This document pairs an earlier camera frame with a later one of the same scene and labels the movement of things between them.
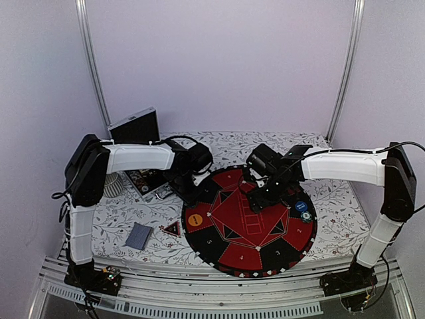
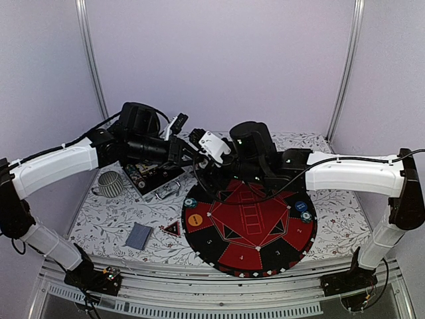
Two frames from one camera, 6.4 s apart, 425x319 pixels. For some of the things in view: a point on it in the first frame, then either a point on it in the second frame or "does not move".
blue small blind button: (301, 206) does not move
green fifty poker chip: (305, 216) does not move
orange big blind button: (194, 219) does not move
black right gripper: (257, 201) -> (210, 175)
